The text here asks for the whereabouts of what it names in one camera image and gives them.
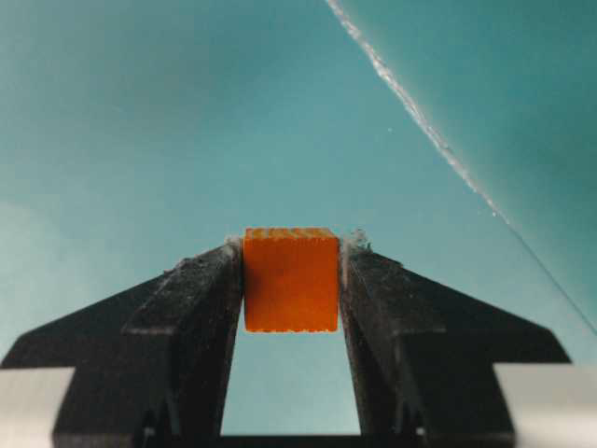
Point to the orange cube block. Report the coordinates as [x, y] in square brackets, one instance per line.
[291, 279]

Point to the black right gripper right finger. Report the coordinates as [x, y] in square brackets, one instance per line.
[422, 354]

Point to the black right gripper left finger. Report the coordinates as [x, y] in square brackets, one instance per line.
[148, 367]

